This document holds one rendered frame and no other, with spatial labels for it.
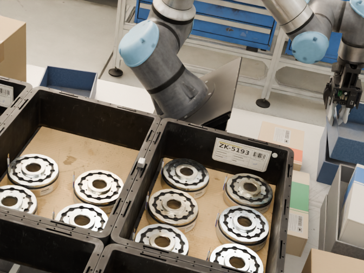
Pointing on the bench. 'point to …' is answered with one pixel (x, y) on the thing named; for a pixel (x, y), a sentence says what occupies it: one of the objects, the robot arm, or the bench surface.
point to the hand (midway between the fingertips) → (334, 120)
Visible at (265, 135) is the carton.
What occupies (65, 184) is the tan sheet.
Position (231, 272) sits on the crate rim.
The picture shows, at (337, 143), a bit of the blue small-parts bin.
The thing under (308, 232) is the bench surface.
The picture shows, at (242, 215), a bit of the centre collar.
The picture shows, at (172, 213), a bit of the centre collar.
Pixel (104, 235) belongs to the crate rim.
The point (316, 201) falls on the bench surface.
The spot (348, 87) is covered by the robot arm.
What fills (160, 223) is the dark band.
